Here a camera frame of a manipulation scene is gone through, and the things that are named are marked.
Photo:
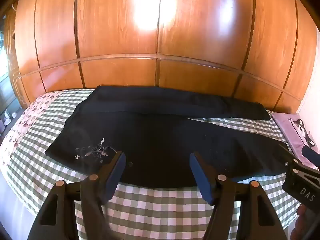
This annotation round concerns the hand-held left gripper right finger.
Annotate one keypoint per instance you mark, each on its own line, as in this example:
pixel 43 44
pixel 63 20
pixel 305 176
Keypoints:
pixel 200 175

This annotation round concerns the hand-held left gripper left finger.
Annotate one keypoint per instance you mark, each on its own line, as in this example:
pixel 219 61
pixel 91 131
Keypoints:
pixel 117 172

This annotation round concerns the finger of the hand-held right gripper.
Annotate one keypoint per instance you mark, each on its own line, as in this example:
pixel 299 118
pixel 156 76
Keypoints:
pixel 287 153
pixel 311 156

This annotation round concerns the dark embroidered pants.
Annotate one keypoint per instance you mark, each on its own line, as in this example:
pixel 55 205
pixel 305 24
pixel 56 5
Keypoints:
pixel 150 142

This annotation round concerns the person's right hand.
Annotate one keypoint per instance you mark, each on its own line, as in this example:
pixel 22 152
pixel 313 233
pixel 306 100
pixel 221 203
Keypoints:
pixel 306 225

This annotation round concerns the purple cartoon print pillow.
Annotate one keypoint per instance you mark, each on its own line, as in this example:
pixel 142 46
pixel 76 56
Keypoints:
pixel 287 127

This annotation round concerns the green checkered floral bedspread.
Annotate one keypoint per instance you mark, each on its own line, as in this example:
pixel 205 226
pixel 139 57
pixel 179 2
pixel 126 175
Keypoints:
pixel 155 210

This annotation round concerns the small white containers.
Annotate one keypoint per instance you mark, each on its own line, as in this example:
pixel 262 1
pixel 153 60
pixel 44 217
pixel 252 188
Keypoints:
pixel 6 117

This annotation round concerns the wooden wardrobe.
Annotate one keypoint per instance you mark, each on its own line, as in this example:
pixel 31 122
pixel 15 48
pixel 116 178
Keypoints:
pixel 175 42

